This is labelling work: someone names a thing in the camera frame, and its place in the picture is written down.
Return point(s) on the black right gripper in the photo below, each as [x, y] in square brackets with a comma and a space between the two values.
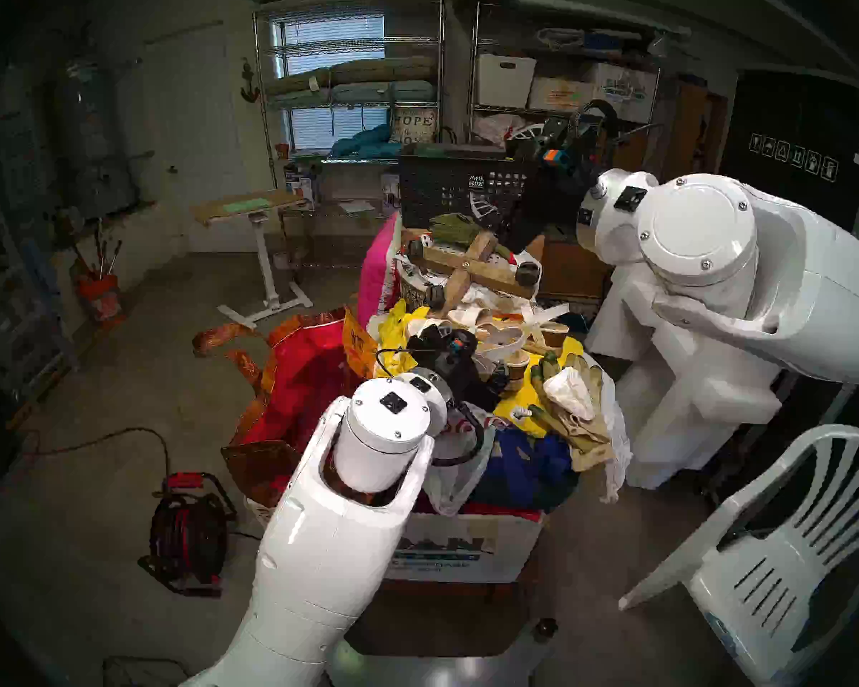
[558, 184]

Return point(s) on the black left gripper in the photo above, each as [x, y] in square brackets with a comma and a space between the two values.
[458, 363]

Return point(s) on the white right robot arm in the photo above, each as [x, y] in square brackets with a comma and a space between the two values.
[759, 285]

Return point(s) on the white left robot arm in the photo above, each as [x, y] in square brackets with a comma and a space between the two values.
[329, 549]

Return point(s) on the green knit glove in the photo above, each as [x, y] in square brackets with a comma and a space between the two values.
[454, 229]

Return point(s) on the wooden cross caster dolly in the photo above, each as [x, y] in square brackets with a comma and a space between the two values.
[472, 267]

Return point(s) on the black mesh basket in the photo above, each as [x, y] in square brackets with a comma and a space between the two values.
[437, 188]

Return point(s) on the white printed round tote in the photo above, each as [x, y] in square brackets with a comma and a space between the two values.
[415, 292]

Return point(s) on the brown cardboard box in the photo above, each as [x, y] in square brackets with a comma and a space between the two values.
[573, 270]

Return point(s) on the yellow terry towel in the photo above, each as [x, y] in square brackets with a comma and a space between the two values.
[526, 415]

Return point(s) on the white red-logo plastic bag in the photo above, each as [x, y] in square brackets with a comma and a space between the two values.
[458, 478]

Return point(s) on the white crumpled cloth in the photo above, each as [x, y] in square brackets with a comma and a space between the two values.
[569, 392]

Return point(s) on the pink pillow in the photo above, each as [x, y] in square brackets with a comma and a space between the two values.
[376, 278]

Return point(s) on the blue fabric bag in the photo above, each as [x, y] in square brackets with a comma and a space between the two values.
[522, 471]

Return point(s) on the HOPE word sign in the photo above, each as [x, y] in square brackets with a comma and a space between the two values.
[414, 124]

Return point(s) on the labelled cardboard box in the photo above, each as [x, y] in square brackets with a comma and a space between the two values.
[558, 95]

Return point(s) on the white storage box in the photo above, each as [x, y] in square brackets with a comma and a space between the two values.
[505, 81]

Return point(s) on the beige green-tipped work glove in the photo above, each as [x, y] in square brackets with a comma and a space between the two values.
[580, 435]

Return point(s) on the red orange floral tote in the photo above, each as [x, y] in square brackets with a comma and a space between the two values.
[301, 385]

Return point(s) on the teal cushion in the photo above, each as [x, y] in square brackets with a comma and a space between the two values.
[361, 142]

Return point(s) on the small white Gildan carton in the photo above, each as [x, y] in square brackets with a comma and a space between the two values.
[626, 91]

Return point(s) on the thin white plastic sheet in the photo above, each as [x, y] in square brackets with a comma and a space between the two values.
[619, 442]

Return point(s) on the green bench cushion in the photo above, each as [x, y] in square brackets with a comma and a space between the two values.
[372, 93]

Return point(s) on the large white Gildan carton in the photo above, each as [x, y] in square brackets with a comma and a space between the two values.
[472, 549]

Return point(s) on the beige bench cushion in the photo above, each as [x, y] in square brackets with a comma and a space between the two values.
[372, 70]

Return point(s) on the blue white appliance box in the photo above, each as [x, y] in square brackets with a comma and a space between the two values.
[302, 184]

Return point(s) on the white overbed table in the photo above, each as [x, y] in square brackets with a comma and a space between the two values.
[266, 263]

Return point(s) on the white foam packing block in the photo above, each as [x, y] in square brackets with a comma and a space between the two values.
[687, 406]

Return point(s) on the window with blinds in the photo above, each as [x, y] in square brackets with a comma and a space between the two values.
[336, 34]

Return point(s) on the black flight case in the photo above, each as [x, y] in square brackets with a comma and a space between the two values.
[794, 120]

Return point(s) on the white door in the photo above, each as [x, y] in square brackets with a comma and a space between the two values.
[200, 149]

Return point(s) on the orange plastic bucket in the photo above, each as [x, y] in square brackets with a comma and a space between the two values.
[100, 299]

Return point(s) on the white plastic chair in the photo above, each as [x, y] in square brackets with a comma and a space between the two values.
[751, 592]

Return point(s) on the grey water heater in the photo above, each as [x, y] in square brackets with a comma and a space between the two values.
[96, 156]

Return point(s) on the aluminium step ladder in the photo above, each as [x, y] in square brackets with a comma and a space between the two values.
[43, 320]

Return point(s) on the anchor wall ornament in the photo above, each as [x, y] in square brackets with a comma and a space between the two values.
[250, 84]

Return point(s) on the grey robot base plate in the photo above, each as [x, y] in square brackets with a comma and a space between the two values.
[429, 671]

